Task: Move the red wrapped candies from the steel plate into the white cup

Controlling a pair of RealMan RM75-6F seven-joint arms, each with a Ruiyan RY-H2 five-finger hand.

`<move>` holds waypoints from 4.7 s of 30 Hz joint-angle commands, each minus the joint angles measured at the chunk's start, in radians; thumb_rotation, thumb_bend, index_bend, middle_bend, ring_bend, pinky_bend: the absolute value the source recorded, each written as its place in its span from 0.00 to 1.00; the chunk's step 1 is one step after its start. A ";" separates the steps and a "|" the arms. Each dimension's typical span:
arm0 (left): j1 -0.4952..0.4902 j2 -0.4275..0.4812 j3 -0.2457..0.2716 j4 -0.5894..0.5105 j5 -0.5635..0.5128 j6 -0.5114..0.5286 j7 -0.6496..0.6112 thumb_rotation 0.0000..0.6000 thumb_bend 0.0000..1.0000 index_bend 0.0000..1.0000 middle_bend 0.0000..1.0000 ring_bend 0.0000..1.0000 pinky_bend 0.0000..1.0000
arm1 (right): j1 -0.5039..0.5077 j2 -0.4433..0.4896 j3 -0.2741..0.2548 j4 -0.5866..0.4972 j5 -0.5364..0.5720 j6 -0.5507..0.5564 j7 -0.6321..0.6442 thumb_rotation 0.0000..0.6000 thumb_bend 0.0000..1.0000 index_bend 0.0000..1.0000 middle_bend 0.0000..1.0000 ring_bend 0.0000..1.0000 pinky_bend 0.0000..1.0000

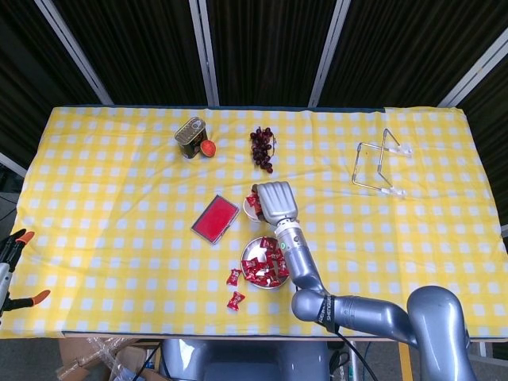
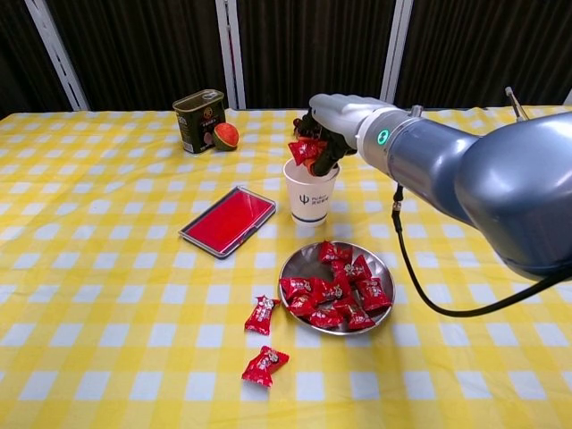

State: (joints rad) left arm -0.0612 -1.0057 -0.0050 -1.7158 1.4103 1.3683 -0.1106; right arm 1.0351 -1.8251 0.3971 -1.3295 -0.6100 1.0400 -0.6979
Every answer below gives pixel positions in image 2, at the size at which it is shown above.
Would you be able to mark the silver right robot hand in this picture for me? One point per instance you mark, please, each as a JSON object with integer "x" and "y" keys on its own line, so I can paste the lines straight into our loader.
{"x": 339, "y": 116}

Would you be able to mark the red candy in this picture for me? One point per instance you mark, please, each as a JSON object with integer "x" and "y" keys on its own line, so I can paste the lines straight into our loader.
{"x": 356, "y": 269}
{"x": 261, "y": 316}
{"x": 331, "y": 290}
{"x": 326, "y": 318}
{"x": 300, "y": 151}
{"x": 373, "y": 293}
{"x": 359, "y": 318}
{"x": 302, "y": 306}
{"x": 263, "y": 366}
{"x": 333, "y": 253}
{"x": 296, "y": 287}

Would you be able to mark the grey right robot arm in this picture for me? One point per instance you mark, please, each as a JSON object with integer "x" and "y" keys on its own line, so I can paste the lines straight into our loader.
{"x": 491, "y": 179}

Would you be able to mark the white paper cup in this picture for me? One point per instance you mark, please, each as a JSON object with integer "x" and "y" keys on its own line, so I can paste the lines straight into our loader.
{"x": 310, "y": 203}

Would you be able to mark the silver metal plate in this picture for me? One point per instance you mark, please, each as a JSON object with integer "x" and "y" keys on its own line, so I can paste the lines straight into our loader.
{"x": 304, "y": 263}

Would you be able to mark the dark red grape bunch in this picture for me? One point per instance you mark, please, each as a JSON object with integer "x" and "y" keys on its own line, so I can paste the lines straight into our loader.
{"x": 299, "y": 127}

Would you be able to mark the black pleated curtain panel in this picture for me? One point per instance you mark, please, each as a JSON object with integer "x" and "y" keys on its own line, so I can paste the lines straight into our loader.
{"x": 313, "y": 44}
{"x": 491, "y": 44}
{"x": 18, "y": 53}
{"x": 134, "y": 44}

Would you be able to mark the green luncheon meat can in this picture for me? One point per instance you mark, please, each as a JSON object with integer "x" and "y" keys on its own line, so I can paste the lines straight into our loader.
{"x": 196, "y": 129}

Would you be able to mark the red card case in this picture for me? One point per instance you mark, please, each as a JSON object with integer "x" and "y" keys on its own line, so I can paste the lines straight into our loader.
{"x": 228, "y": 221}

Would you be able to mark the yellow white checkered tablecloth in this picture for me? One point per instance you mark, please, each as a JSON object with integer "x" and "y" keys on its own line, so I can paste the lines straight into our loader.
{"x": 134, "y": 313}

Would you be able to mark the white frame post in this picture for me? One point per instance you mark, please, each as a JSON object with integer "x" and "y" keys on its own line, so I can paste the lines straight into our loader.
{"x": 53, "y": 44}
{"x": 397, "y": 44}
{"x": 229, "y": 44}
{"x": 569, "y": 98}

